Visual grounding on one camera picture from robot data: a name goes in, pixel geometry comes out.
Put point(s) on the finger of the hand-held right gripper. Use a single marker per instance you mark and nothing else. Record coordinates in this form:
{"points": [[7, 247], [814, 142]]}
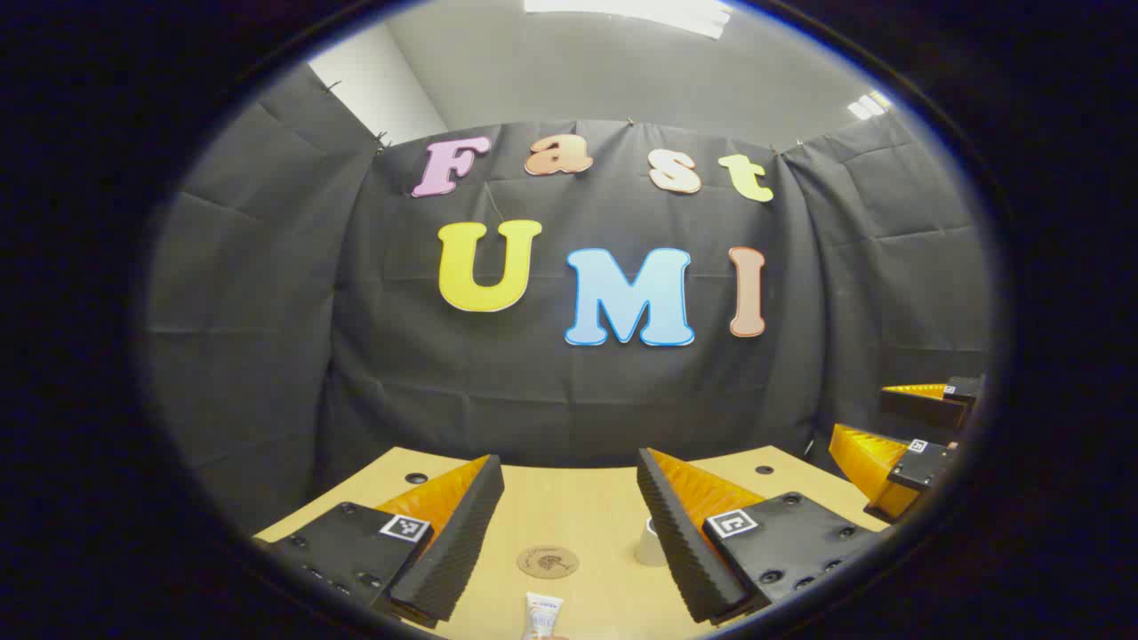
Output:
{"points": [[925, 407], [876, 462]]}

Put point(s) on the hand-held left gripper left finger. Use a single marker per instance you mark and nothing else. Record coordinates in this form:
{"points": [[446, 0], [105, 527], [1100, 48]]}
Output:
{"points": [[449, 542]]}

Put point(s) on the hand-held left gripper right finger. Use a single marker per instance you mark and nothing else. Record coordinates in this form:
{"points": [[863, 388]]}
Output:
{"points": [[680, 542]]}

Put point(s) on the round wooden coaster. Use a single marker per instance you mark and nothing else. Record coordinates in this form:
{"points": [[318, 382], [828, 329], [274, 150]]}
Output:
{"points": [[548, 562]]}

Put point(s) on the white toothpaste tube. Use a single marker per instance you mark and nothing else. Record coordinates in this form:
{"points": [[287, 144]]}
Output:
{"points": [[542, 615]]}

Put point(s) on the wooden desktop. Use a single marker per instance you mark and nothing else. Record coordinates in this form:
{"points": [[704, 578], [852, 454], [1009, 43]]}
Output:
{"points": [[569, 507]]}

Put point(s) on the black backdrop cloth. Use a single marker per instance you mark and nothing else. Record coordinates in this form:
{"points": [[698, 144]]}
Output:
{"points": [[533, 391]]}

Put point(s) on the small ceiling light panel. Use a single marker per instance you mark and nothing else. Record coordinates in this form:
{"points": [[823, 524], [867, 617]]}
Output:
{"points": [[869, 105]]}

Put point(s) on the long ceiling light panel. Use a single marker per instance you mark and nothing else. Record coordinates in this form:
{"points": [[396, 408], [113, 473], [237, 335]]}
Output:
{"points": [[640, 11]]}

